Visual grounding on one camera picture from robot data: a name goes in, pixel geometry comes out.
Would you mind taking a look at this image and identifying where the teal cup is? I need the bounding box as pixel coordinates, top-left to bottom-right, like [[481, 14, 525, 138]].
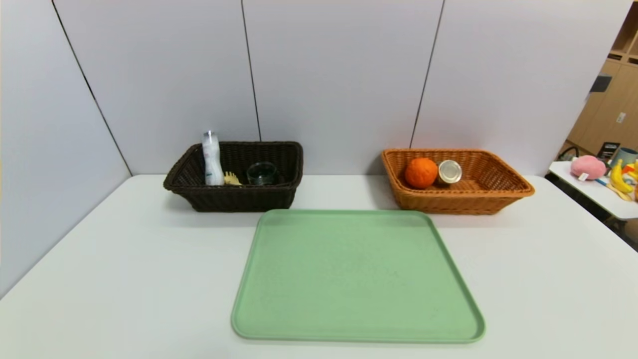
[[613, 146, 638, 168]]

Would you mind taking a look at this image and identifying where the yellow banana toy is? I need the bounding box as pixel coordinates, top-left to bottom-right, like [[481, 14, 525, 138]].
[[608, 159, 638, 201]]

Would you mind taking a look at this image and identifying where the pink plush toy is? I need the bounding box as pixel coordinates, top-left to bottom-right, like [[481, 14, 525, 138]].
[[571, 155, 609, 180]]

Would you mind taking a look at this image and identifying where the gold lid tin can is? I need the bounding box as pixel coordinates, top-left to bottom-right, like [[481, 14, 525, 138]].
[[437, 160, 463, 184]]

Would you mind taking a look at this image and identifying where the glass bowl black insert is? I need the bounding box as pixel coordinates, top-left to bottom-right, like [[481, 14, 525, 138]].
[[246, 161, 280, 186]]

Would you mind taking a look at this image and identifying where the dark brown wicker basket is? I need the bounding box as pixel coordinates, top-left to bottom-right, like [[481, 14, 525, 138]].
[[163, 141, 304, 213]]

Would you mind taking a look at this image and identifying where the small black box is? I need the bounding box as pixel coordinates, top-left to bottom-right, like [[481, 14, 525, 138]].
[[597, 141, 622, 161]]

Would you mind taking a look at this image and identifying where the white spray bottle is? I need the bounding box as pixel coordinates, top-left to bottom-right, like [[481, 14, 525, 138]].
[[201, 130, 225, 186]]

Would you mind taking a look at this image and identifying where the light green plastic tray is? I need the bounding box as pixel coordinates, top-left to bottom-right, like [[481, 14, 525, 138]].
[[231, 209, 486, 344]]

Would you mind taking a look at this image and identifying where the white side table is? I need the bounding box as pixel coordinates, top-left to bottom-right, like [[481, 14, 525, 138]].
[[547, 160, 638, 220]]

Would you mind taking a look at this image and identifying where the orange wicker basket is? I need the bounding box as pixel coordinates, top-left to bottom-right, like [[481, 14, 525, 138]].
[[382, 148, 536, 215]]

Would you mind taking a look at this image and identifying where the orange fruit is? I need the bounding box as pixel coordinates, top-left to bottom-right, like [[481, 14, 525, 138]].
[[404, 158, 439, 189]]

